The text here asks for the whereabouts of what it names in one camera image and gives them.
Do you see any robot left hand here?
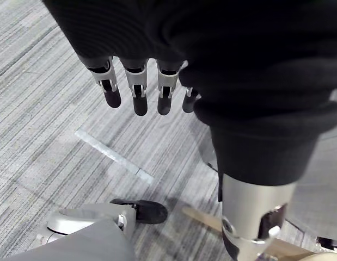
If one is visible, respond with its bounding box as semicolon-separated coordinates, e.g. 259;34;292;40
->
41;0;337;261

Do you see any pale floor tape strip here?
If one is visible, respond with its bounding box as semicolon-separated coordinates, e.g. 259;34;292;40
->
74;129;155;184

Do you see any light wooden stick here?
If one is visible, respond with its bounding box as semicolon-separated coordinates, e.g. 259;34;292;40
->
181;205;223;232

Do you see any dark robot foot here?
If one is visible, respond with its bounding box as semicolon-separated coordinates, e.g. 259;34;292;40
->
109;198;169;225

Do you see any tan wooden board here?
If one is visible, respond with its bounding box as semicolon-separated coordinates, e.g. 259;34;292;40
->
259;237;323;261

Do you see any silver robot leg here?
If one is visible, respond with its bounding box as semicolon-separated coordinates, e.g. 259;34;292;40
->
9;202;138;261

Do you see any thin black cable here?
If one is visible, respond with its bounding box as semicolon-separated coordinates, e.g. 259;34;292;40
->
207;162;223;202

